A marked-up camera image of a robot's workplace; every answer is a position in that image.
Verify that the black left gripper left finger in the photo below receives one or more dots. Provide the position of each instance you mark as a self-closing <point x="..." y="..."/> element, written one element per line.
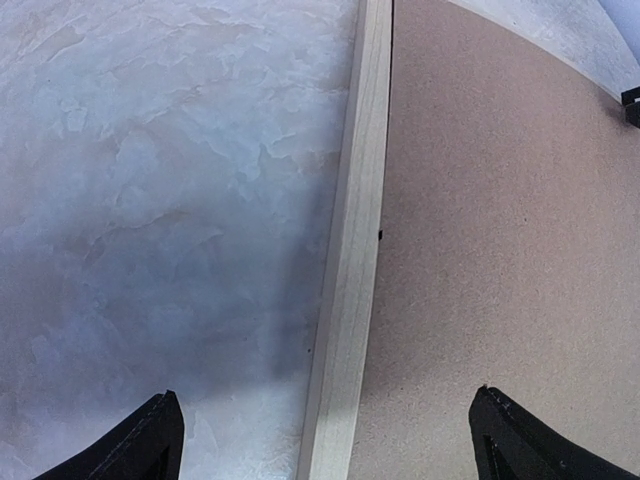
<point x="148" y="444"/>

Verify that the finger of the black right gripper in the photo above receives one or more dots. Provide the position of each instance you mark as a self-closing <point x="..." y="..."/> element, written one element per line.
<point x="630" y="101"/>

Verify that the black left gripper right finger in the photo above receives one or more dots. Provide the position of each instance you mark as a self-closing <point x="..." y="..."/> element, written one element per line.
<point x="511" y="443"/>

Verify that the light wooden picture frame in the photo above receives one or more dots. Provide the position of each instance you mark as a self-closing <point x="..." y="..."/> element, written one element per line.
<point x="350" y="250"/>

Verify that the brown hardboard backing panel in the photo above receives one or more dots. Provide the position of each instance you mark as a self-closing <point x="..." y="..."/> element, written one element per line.
<point x="500" y="250"/>

